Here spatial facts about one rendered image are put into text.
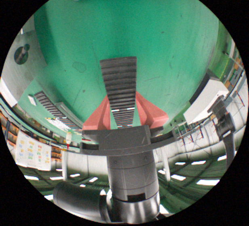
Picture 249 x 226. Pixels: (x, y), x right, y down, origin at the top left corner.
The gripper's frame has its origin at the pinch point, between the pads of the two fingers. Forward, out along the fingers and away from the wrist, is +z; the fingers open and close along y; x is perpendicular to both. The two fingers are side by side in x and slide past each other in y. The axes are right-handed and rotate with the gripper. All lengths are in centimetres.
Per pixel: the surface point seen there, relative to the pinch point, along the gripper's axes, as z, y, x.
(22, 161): -104, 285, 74
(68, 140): -2.5, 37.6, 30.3
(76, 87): 3.4, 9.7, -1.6
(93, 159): -87, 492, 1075
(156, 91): 3.4, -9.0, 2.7
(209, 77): 4.3, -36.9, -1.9
